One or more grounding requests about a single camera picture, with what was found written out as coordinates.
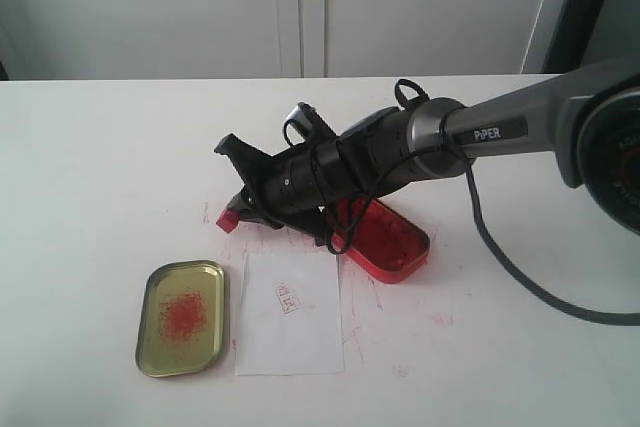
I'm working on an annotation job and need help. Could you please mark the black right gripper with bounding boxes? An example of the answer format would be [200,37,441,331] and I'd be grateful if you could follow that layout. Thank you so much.
[213,132,361,248]

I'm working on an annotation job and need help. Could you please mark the red plastic stamp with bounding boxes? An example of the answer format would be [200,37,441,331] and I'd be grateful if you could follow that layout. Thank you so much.
[216,209,239,234]

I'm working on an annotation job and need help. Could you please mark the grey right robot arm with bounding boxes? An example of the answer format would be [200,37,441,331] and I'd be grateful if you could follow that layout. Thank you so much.
[216,55,639,244]

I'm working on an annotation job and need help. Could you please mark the red ink tin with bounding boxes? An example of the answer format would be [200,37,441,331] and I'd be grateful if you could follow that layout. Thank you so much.
[346,199,430,284]

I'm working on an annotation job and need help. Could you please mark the white paper sheet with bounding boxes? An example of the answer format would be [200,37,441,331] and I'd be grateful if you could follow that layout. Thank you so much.
[235,253,344,376]

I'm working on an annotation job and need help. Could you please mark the gold tin lid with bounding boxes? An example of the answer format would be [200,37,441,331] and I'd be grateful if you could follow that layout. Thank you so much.
[135,260,227,378]

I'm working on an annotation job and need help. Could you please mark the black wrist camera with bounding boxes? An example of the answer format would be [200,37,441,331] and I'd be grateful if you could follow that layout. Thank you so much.
[282,102,337,147]

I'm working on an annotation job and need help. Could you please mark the black cable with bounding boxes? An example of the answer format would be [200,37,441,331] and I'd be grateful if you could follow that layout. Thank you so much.
[282,79,640,324]

